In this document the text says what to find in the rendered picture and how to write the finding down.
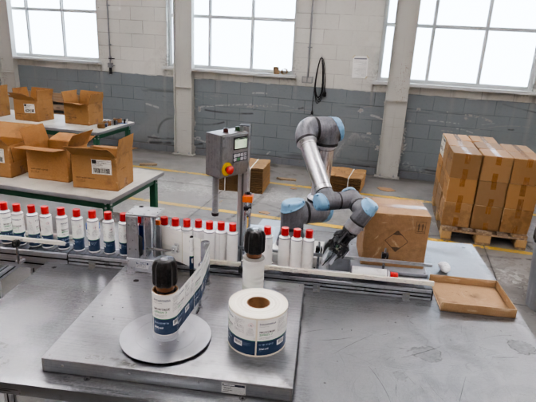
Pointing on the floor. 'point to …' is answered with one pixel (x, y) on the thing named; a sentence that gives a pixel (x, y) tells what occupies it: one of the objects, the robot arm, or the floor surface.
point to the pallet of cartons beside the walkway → (484, 189)
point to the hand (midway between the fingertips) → (324, 262)
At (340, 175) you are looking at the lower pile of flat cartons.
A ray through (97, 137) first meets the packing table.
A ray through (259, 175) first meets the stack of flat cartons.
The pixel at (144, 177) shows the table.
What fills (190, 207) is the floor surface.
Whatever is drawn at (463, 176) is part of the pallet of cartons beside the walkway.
